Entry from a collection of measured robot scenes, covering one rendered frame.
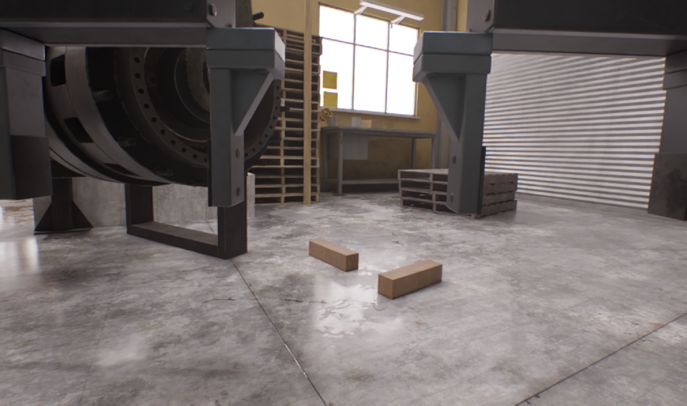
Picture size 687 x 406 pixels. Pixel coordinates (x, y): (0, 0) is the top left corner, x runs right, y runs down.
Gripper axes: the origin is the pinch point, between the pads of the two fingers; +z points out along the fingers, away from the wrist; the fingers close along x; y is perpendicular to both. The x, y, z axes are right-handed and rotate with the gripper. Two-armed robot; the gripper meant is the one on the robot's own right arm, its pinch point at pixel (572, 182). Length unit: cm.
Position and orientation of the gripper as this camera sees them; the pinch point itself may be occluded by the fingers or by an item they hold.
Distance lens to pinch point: 25.2
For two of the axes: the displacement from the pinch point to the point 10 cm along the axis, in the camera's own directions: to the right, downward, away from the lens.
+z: -0.3, 9.9, 1.2
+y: -0.3, 1.1, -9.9
